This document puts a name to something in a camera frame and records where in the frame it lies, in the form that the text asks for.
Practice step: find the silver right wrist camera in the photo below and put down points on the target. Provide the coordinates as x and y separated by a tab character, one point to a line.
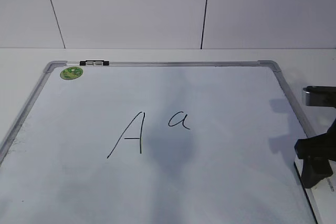
322	96

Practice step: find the white whiteboard eraser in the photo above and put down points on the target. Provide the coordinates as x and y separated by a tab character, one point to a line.
321	197

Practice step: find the white board with grey frame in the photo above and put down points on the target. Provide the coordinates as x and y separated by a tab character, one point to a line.
155	143

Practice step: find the round green magnet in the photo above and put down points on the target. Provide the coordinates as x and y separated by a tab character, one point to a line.
71	73

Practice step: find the black and clear board clip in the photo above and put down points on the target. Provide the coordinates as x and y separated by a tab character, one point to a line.
94	63

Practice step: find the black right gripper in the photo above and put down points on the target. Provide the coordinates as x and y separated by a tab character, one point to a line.
316	152

